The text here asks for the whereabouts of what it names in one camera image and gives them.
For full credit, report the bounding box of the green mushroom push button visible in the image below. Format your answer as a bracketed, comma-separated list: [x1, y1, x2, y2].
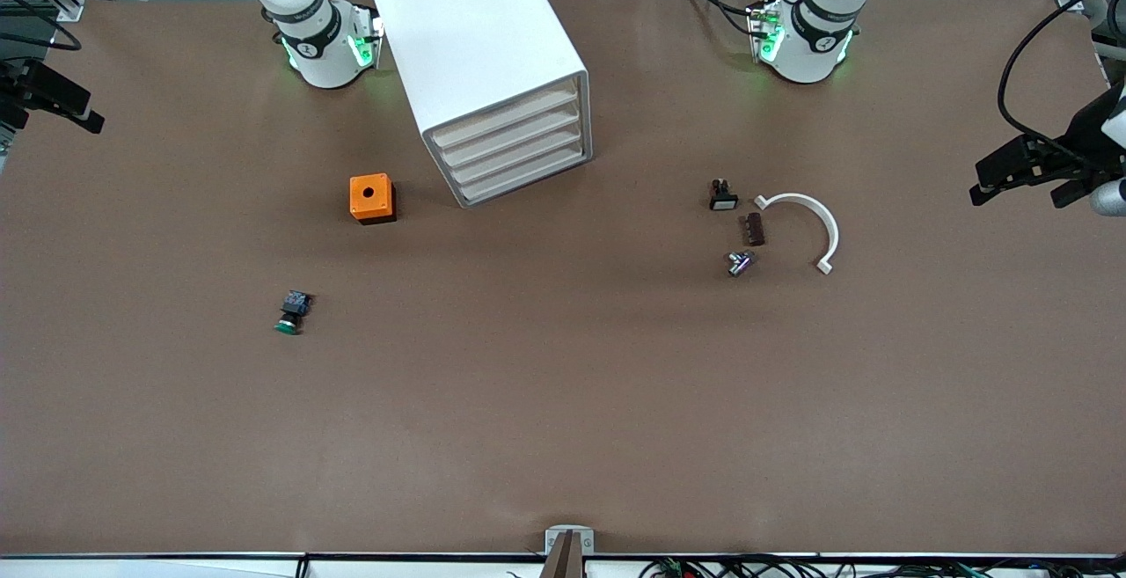
[274, 290, 313, 336]

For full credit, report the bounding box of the white curved plastic part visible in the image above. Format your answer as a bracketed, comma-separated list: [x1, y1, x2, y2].
[754, 193, 840, 276]

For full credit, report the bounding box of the brown table mat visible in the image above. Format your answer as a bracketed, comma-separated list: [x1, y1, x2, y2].
[0, 0, 1126, 557]

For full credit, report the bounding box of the orange button enclosure box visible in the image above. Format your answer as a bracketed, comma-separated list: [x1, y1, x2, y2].
[349, 173, 397, 226]

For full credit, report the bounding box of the black left base cable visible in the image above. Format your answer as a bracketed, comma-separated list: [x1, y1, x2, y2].
[677, 0, 763, 39]

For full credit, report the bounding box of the black cable bundle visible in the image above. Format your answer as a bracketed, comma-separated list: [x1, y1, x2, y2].
[638, 554, 1126, 578]

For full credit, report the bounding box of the metal table edge bracket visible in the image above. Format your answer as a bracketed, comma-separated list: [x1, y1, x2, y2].
[541, 525, 596, 578]

